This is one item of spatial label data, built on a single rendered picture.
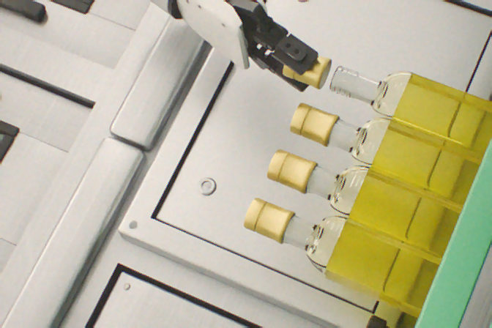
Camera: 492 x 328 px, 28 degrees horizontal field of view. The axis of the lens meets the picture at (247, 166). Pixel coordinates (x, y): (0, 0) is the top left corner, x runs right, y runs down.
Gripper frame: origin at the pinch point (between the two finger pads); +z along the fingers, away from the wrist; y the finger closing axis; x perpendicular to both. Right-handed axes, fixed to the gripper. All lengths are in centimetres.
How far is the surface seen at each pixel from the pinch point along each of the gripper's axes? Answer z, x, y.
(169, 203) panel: -4.6, -18.9, -12.2
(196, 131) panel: -8.1, -9.9, -12.5
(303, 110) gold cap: 4.5, -4.4, 1.6
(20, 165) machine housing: -24.1, -26.2, -16.3
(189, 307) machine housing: 4.6, -26.5, -15.5
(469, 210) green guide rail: 25.3, -7.0, 14.0
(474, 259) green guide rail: 28.1, -10.3, 14.0
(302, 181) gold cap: 9.3, -10.7, 1.6
